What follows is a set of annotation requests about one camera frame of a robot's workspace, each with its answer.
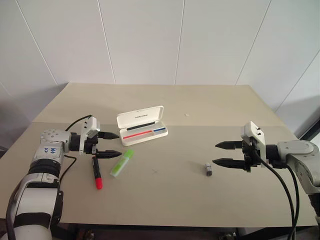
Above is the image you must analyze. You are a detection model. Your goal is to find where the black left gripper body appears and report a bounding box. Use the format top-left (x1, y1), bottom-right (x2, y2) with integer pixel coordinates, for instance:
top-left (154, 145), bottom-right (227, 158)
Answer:
top-left (84, 135), bottom-right (100, 155)

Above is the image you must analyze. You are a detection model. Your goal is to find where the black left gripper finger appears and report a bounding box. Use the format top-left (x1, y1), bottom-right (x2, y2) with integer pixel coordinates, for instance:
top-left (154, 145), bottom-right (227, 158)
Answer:
top-left (95, 149), bottom-right (123, 160)
top-left (97, 131), bottom-right (121, 141)

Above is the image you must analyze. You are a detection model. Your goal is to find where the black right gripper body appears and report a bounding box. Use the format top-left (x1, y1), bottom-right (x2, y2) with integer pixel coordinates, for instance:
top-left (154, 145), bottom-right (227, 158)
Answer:
top-left (241, 138), bottom-right (262, 174)

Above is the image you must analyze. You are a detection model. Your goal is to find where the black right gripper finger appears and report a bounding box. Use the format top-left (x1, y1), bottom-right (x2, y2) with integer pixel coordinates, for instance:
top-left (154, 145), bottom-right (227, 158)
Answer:
top-left (215, 140), bottom-right (244, 151)
top-left (211, 157), bottom-right (247, 171)

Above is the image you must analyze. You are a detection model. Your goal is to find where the green highlighter marker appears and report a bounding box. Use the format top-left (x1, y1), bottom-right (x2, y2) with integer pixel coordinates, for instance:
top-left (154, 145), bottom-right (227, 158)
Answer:
top-left (109, 149), bottom-right (135, 178)

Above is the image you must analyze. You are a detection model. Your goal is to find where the black pen with red cap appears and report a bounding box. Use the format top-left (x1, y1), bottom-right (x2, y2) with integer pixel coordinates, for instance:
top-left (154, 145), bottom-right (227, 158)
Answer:
top-left (91, 156), bottom-right (104, 190)

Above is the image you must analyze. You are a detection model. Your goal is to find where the white plastic pencil case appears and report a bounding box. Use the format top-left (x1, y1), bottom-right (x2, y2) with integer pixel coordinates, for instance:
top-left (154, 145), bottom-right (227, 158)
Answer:
top-left (116, 105), bottom-right (169, 147)

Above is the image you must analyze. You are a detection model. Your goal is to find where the dark table underframe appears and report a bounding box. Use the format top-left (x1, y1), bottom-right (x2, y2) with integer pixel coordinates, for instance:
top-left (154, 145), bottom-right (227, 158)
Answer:
top-left (51, 221), bottom-right (320, 240)

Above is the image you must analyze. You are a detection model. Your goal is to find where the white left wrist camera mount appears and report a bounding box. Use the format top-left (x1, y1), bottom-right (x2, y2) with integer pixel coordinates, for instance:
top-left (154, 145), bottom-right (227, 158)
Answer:
top-left (79, 116), bottom-right (101, 155)

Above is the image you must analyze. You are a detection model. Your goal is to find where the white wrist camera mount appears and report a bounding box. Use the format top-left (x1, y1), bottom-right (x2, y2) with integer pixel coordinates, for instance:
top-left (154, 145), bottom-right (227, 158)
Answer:
top-left (79, 116), bottom-right (101, 155)
top-left (240, 121), bottom-right (267, 166)

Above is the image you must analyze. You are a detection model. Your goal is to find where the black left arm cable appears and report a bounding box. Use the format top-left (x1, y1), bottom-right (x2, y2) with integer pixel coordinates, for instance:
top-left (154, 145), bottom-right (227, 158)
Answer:
top-left (56, 114), bottom-right (93, 186)

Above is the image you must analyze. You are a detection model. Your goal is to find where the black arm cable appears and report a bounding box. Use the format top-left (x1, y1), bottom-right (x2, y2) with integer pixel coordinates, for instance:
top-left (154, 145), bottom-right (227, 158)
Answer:
top-left (251, 147), bottom-right (296, 240)
top-left (283, 163), bottom-right (301, 230)
top-left (56, 114), bottom-right (93, 186)

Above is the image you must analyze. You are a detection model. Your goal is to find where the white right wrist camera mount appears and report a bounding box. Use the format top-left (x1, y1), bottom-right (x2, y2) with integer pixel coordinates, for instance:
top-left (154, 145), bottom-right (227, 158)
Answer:
top-left (240, 121), bottom-right (267, 166)

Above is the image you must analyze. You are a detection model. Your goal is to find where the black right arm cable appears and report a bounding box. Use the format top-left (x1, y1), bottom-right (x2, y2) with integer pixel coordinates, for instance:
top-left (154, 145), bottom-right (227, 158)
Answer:
top-left (283, 163), bottom-right (301, 230)
top-left (251, 147), bottom-right (296, 240)

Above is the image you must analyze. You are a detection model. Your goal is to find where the dark window frame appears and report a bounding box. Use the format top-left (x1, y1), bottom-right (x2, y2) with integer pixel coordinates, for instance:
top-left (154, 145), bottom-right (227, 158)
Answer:
top-left (296, 47), bottom-right (320, 141)

